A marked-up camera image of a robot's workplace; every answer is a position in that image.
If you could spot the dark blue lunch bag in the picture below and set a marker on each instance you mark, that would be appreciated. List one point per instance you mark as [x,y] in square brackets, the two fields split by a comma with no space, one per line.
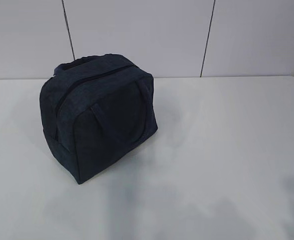
[95,110]

